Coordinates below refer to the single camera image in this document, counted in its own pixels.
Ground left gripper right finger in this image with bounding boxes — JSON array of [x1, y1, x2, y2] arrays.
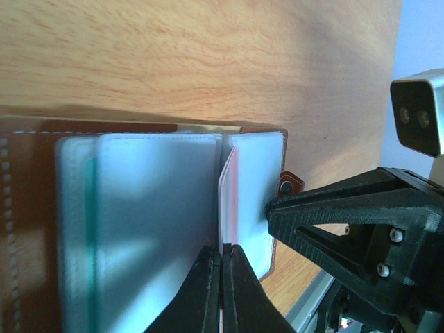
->
[[222, 244, 294, 332]]

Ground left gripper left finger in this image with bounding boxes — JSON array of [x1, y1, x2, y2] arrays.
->
[[146, 246, 221, 332]]

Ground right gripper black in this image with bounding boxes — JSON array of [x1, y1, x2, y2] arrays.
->
[[265, 166, 444, 333]]

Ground white card red circles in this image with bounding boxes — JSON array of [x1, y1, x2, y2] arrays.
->
[[218, 148, 239, 255]]

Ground brown leather card holder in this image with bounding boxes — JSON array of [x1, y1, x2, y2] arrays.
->
[[1, 116, 288, 332]]

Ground aluminium rail frame front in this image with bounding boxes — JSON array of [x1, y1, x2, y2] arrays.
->
[[285, 271, 334, 333]]

